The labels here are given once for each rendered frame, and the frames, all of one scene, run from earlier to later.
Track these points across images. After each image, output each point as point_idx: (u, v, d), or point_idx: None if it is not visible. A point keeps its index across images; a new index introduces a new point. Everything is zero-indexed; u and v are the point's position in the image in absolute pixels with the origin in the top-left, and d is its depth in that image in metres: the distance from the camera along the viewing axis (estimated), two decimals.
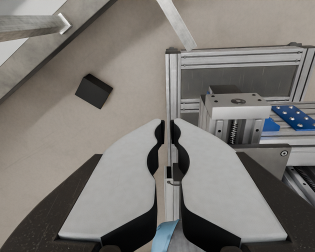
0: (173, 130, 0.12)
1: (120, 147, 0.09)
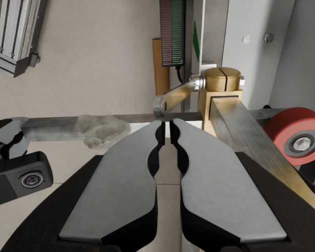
0: (172, 130, 0.12)
1: (121, 148, 0.09)
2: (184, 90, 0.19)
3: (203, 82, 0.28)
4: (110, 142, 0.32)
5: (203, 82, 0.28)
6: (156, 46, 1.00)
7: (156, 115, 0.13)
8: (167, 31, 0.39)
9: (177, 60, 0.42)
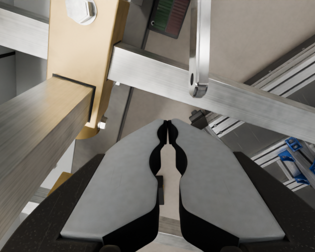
0: (171, 130, 0.12)
1: (123, 147, 0.09)
2: None
3: None
4: None
5: None
6: None
7: (204, 92, 0.09)
8: None
9: None
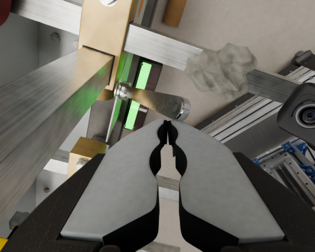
0: (170, 131, 0.12)
1: (123, 147, 0.09)
2: (142, 99, 0.18)
3: (116, 88, 0.27)
4: (221, 56, 0.23)
5: (116, 89, 0.27)
6: (175, 19, 0.92)
7: (189, 103, 0.11)
8: None
9: (145, 67, 0.41)
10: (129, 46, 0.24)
